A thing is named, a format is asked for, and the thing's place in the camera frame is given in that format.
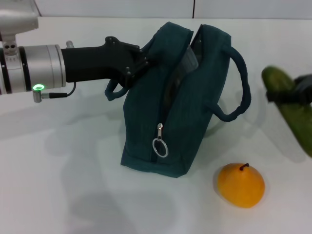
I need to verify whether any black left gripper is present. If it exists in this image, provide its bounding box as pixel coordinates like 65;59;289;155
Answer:
60;36;151;88

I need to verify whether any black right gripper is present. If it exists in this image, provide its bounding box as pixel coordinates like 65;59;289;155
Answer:
266;74;312;105

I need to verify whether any green cucumber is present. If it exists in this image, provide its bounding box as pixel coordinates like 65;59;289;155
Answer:
261;66;312;158

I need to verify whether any clear plastic lunch box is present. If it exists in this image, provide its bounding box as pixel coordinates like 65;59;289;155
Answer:
180;46;199;74

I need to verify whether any metal zipper pull with ring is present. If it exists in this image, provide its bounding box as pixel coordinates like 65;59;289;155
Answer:
152;123;169;158

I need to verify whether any dark blue fabric bag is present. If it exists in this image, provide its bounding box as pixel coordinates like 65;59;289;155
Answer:
104;21;252;178

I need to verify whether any orange yellow pear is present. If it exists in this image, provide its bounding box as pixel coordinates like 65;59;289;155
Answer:
217;162;266;209

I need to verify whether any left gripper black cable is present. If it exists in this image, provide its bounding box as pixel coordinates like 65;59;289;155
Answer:
33;81;76;103

